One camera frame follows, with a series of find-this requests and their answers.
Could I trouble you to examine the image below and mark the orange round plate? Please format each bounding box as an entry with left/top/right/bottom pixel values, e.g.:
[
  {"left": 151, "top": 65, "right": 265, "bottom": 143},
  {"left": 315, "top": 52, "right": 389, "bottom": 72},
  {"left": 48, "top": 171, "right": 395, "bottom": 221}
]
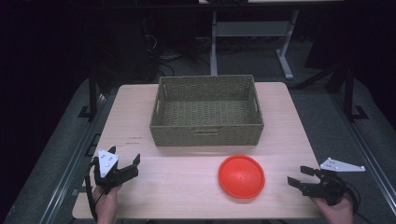
[{"left": 218, "top": 154, "right": 266, "bottom": 200}]

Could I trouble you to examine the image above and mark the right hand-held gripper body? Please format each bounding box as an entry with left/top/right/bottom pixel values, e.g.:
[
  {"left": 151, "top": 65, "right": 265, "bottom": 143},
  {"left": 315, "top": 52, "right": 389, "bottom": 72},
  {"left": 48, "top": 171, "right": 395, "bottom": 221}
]
[{"left": 313, "top": 157, "right": 366, "bottom": 207}]

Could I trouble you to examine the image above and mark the bundle of floor cables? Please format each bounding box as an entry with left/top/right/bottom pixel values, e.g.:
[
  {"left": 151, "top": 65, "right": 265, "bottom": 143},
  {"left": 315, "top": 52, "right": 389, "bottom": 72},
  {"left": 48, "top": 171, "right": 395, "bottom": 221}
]
[{"left": 143, "top": 32, "right": 213, "bottom": 77}]

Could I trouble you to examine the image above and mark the person's left hand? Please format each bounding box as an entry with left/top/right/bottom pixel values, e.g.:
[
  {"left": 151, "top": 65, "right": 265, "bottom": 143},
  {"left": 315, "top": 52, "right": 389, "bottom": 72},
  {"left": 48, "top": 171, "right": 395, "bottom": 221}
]
[{"left": 92, "top": 184, "right": 123, "bottom": 224}]

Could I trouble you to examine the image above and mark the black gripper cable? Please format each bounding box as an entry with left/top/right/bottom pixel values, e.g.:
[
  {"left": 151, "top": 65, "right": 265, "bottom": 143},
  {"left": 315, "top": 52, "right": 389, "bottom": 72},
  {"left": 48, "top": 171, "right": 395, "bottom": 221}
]
[
  {"left": 84, "top": 157, "right": 101, "bottom": 221},
  {"left": 334, "top": 174, "right": 375, "bottom": 224}
]

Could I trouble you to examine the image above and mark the aluminium floor rail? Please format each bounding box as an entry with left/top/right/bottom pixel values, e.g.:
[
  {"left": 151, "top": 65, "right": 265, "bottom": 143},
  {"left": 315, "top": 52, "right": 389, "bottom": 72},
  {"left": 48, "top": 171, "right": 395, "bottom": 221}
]
[
  {"left": 37, "top": 91, "right": 108, "bottom": 224},
  {"left": 330, "top": 91, "right": 396, "bottom": 207}
]

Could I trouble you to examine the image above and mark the person's right hand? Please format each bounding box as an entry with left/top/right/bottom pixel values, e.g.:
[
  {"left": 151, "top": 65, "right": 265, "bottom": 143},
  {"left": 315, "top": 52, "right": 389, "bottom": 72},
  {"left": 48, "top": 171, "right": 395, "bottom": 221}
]
[{"left": 310, "top": 191, "right": 356, "bottom": 224}]

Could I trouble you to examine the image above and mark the grey metal desk frame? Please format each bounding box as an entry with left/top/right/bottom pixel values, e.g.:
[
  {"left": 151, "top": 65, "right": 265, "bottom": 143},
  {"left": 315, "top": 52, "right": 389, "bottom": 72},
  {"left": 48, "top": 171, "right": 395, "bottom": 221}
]
[{"left": 209, "top": 9, "right": 300, "bottom": 81}]

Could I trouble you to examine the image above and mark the olive woven basket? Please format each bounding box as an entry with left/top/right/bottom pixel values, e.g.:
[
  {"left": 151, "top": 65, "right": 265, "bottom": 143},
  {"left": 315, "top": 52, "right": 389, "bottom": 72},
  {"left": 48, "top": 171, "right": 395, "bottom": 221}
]
[{"left": 148, "top": 74, "right": 265, "bottom": 147}]

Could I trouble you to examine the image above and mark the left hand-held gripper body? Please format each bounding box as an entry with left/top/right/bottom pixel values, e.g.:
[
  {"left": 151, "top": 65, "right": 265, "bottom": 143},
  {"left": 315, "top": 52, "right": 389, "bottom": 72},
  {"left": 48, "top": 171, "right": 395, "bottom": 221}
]
[{"left": 92, "top": 148, "right": 123, "bottom": 196}]

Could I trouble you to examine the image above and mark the black metal stand post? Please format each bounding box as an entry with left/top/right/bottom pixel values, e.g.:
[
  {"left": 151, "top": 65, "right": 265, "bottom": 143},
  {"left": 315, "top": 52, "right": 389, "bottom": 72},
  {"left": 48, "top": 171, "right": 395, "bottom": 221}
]
[
  {"left": 77, "top": 65, "right": 100, "bottom": 123},
  {"left": 343, "top": 65, "right": 370, "bottom": 123}
]

